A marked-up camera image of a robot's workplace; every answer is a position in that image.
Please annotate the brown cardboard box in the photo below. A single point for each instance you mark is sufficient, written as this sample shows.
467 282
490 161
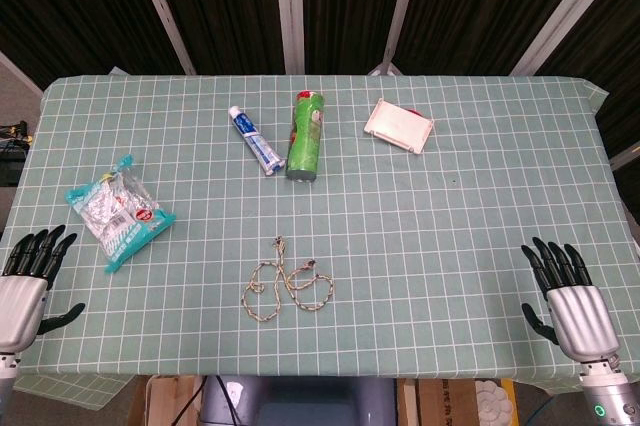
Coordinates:
445 403

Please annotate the white flower-shaped palette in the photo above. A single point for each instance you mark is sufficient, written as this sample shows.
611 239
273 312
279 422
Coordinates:
492 398

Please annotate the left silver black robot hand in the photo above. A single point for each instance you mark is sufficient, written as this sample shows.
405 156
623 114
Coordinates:
22 296

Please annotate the light wooden crate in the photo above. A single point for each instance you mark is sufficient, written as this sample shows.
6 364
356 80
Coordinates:
165 401

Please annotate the black yellow equipment pile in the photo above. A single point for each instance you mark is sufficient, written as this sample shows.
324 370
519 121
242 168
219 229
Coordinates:
12 151

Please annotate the green checked tablecloth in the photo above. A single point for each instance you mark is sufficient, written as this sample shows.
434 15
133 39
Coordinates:
400 246

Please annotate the green chips can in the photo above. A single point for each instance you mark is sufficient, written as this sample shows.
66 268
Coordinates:
305 141

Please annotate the white plastic tray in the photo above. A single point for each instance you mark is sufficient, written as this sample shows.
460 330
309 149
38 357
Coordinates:
397 123

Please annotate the white blue toothpaste tube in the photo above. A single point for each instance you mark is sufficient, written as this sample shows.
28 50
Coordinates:
252 138

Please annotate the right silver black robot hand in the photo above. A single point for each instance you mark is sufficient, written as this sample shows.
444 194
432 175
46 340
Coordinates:
582 316

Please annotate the teal snack bag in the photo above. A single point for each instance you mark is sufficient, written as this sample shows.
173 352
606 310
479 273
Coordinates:
120 216

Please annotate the grey robot torso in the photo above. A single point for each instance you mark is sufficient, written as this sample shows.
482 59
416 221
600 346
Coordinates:
300 401

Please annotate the white metal frame post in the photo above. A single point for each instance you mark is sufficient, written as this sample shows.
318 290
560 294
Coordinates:
400 11
290 6
560 16
160 6

